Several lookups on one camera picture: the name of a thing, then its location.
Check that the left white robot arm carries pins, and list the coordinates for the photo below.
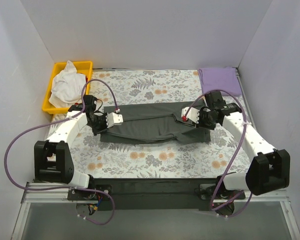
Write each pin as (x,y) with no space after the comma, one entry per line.
(52,158)

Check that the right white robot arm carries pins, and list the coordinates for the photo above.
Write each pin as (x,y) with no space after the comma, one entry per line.
(269,168)

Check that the floral tablecloth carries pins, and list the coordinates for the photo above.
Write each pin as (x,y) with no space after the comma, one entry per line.
(166,160)

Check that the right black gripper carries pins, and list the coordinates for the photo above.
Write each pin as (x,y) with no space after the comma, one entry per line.
(202,120)

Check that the white t shirt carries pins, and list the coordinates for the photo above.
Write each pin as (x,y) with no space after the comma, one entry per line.
(62,89)

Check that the folded purple t shirt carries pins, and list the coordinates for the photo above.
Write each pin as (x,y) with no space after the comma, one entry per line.
(219,78)

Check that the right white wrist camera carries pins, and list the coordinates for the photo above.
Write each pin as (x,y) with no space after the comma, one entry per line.
(191,114)

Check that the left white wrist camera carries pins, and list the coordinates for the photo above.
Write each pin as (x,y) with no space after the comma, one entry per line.
(114,118)

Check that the aluminium rail frame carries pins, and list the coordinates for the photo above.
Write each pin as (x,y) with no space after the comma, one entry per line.
(49,211)

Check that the dark grey t shirt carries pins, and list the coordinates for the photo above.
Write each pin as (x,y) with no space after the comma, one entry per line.
(154,123)

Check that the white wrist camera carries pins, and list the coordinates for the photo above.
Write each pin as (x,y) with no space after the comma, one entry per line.
(114,118)
(191,114)

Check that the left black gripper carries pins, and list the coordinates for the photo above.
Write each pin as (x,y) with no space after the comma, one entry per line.
(103,124)

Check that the red t shirt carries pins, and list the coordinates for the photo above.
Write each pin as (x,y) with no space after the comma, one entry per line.
(79,82)

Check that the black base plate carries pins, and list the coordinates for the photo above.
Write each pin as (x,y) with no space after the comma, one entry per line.
(155,193)

